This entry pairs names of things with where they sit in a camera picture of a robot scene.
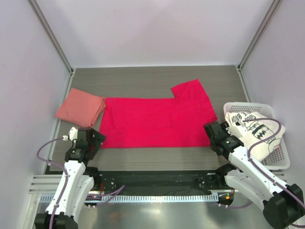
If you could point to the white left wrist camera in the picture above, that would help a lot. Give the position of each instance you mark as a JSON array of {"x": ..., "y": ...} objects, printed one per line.
[{"x": 72, "y": 135}]

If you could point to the white slotted cable duct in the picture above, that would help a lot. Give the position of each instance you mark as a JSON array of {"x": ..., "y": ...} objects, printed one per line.
[{"x": 144, "y": 199}]

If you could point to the right aluminium frame post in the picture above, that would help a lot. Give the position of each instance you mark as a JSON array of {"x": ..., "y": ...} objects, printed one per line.
[{"x": 259, "y": 32}]

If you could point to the white perforated plastic basket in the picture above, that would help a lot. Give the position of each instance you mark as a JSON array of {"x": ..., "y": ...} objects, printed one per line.
[{"x": 278, "y": 159}]

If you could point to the left aluminium frame post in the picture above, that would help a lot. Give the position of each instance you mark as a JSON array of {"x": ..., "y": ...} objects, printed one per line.
[{"x": 40, "y": 16}]

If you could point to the aluminium front rail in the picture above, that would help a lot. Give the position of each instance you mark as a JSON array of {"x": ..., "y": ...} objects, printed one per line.
[{"x": 44, "y": 184}]

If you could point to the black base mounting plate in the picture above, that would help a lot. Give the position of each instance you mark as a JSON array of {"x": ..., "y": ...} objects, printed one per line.
[{"x": 166, "y": 183}]

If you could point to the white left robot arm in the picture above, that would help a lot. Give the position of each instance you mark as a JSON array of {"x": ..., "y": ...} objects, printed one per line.
[{"x": 77, "y": 180}]

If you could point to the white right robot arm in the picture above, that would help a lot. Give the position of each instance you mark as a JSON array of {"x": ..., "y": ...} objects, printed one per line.
[{"x": 281, "y": 204}]

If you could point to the aluminium frame post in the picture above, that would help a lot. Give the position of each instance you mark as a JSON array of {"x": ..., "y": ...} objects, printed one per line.
[
  {"x": 40, "y": 16},
  {"x": 259, "y": 32}
]

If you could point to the folded salmon pink t shirt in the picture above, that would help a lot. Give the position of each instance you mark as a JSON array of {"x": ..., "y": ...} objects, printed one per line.
[{"x": 81, "y": 108}]

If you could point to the white printed t shirt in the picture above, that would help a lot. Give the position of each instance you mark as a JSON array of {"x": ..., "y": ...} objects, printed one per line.
[{"x": 258, "y": 128}]

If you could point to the bright pink t shirt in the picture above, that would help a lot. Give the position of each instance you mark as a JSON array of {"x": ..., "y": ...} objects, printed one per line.
[{"x": 159, "y": 122}]

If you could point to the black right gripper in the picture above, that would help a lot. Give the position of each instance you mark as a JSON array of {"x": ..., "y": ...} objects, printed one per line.
[{"x": 225, "y": 129}]

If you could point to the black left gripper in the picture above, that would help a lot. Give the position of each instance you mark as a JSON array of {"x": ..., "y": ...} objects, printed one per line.
[{"x": 98, "y": 139}]

